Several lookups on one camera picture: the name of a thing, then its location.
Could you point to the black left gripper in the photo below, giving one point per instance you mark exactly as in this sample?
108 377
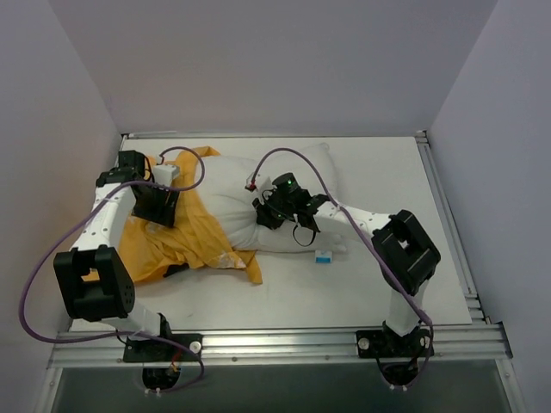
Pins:
157 211

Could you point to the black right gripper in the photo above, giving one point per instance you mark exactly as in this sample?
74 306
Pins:
265 216

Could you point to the yellow Mickey Mouse pillowcase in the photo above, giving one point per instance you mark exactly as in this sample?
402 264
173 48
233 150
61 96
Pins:
197 239

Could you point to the white pillow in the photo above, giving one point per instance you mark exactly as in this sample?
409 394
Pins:
223 194

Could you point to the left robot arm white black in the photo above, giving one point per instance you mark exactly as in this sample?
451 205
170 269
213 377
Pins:
93 280

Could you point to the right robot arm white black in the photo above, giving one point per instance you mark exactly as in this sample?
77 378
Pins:
398 242

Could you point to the blue white pillow label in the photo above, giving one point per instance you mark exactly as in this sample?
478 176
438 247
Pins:
323 256

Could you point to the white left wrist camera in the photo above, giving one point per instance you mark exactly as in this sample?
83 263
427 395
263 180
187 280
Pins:
165 174

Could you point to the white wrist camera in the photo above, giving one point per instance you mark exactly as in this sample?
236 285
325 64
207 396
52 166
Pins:
258 184
165 174

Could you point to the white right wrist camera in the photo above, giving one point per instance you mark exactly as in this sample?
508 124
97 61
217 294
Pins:
258 184

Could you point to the aluminium back frame rail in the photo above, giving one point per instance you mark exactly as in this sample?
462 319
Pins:
301 134

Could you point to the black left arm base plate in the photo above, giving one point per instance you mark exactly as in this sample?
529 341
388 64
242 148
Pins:
149 351

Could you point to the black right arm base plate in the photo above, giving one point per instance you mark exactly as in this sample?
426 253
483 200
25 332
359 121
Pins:
385 344

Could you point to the aluminium front frame rail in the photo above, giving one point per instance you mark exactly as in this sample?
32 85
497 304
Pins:
469 342

